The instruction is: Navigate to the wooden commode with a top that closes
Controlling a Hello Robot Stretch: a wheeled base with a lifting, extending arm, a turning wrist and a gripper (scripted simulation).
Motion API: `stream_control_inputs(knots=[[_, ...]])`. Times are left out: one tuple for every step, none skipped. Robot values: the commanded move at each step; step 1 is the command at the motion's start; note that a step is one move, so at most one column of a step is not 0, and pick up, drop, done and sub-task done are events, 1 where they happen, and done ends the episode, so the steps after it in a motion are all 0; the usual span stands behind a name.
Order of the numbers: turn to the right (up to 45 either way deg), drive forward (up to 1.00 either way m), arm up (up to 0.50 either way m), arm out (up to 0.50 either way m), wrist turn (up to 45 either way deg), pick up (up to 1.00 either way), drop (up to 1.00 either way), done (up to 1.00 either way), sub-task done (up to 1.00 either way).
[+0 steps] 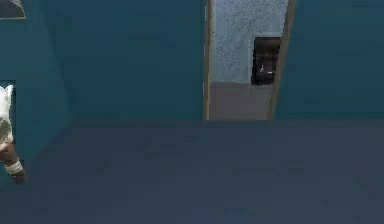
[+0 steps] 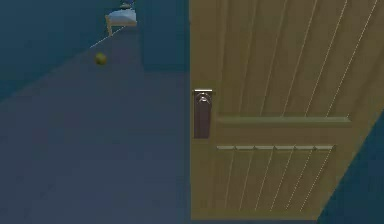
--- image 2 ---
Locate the tan wooden room door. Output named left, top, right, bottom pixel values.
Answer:
left=188, top=0, right=384, bottom=222

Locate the yellow-green ball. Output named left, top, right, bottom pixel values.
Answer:
left=94, top=52, right=108, bottom=67

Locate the wooden bed with pale bedding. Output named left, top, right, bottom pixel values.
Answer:
left=104, top=0, right=138, bottom=37

